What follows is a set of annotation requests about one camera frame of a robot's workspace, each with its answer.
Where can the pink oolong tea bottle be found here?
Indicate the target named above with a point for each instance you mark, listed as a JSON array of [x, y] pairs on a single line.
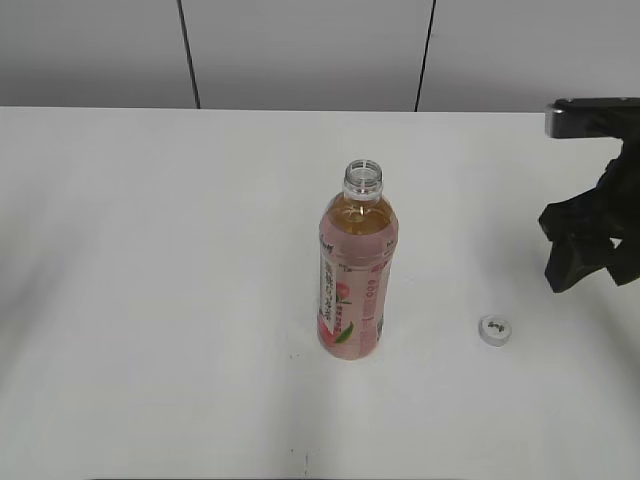
[[358, 235]]

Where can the white bottle cap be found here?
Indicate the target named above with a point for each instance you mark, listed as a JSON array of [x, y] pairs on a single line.
[[494, 330]]

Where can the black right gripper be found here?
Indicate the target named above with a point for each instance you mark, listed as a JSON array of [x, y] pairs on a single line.
[[610, 209]]

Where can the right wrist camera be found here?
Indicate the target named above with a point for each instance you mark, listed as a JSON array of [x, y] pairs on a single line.
[[576, 118]]

